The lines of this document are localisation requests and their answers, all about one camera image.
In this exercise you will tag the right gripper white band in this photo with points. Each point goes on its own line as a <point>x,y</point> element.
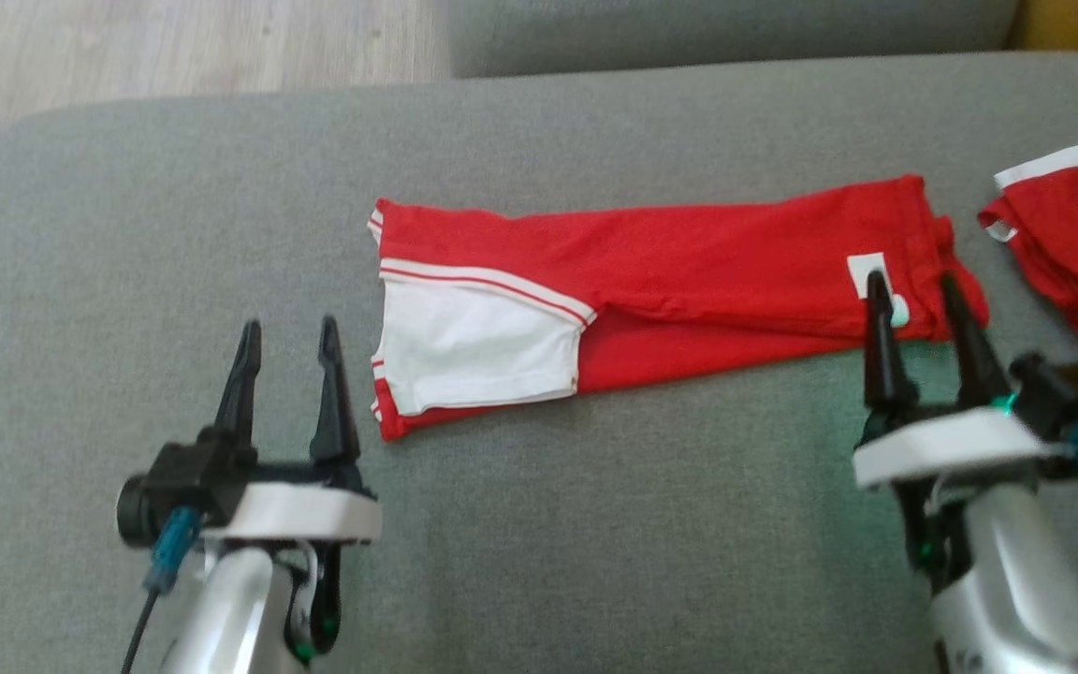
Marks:
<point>951,447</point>

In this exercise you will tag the red basketball jersey number 23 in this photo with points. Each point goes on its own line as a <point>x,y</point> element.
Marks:
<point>689,271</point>

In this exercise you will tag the grey sofa backrest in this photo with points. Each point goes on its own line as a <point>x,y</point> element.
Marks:
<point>735,33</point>

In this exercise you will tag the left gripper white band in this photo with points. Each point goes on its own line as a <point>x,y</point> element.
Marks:
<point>305,513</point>

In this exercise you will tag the mustard yellow cushion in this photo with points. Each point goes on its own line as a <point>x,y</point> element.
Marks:
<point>1077,23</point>

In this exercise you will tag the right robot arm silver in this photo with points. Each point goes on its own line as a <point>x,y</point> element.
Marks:
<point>1026,580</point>

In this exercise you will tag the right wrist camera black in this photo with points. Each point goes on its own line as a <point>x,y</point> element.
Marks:
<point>1068,398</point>

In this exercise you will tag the grey sofa seat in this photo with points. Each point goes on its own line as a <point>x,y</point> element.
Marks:
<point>595,543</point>

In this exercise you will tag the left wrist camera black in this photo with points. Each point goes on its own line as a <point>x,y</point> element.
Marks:
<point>183,487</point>

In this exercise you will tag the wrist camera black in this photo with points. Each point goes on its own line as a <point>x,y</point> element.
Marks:
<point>1068,398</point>
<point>183,487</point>

